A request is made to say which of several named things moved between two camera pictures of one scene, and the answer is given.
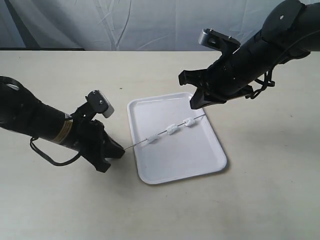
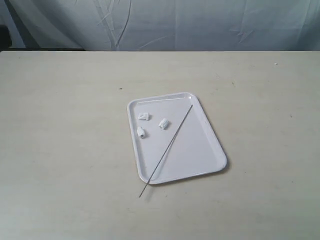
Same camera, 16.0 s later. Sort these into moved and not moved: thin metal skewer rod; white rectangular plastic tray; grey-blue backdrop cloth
Moved: thin metal skewer rod
Not moved: white rectangular plastic tray; grey-blue backdrop cloth
